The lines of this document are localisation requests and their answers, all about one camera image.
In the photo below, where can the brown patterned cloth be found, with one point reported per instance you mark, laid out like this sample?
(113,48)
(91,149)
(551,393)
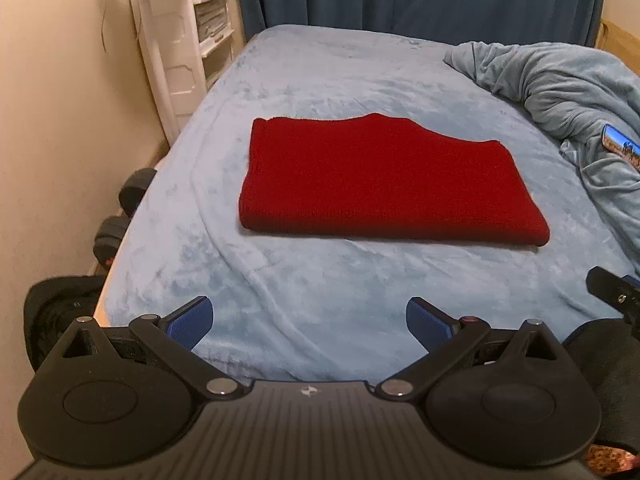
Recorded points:
(610,460)

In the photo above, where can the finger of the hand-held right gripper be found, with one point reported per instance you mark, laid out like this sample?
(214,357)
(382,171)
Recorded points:
(612,290)

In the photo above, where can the stack of papers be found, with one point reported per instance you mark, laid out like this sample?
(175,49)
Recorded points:
(212,15)

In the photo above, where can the black bag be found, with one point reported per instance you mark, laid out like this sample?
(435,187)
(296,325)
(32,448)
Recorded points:
(55,305)

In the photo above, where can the light blue fleece blanket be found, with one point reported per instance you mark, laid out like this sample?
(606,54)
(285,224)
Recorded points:
(565,90)

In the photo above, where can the smartphone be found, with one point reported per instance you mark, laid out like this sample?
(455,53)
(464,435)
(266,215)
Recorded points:
(622,147)

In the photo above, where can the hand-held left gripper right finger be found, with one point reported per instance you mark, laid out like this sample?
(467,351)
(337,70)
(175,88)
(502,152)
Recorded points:
(425,322)

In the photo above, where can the person's black clothing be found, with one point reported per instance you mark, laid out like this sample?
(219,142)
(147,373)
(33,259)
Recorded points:
(620,385)

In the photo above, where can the black dumbbell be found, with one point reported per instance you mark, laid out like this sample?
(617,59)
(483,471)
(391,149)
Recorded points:
(137,190)
(111,237)

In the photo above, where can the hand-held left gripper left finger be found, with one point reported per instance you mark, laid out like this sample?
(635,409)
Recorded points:
(192,322)

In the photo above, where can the white shelf unit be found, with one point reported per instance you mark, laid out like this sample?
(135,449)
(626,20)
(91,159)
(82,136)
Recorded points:
(175,70)

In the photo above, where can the red knit sweater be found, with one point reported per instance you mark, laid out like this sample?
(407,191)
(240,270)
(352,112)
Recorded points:
(380,185)

